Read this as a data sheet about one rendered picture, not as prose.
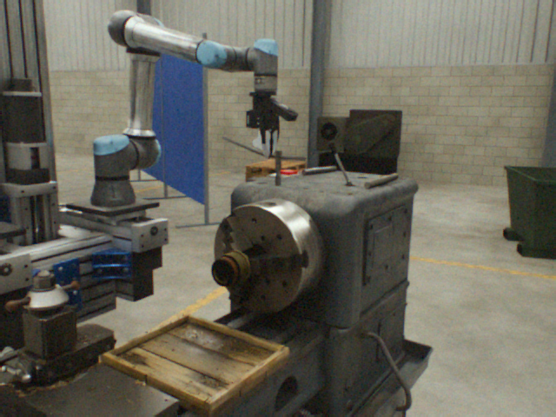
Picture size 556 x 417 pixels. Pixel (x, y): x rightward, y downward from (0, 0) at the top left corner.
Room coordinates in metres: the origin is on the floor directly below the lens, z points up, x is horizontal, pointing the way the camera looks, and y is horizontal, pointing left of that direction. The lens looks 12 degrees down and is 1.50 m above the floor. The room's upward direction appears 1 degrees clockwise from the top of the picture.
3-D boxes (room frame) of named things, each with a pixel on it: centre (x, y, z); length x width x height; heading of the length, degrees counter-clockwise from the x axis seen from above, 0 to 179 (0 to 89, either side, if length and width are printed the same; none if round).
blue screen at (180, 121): (7.99, 1.85, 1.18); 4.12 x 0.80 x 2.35; 27
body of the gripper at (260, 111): (1.62, 0.05, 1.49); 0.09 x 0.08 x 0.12; 56
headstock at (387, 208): (1.72, -0.18, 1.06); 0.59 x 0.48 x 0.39; 146
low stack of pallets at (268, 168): (9.59, 0.03, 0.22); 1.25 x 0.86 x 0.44; 159
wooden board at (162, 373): (1.14, 0.20, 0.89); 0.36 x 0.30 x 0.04; 56
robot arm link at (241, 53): (1.64, 0.15, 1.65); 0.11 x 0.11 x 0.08; 65
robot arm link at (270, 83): (1.61, 0.05, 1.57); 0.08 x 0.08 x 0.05
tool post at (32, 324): (0.91, 0.44, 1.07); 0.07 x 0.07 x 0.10; 56
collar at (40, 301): (0.91, 0.45, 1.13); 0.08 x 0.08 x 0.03
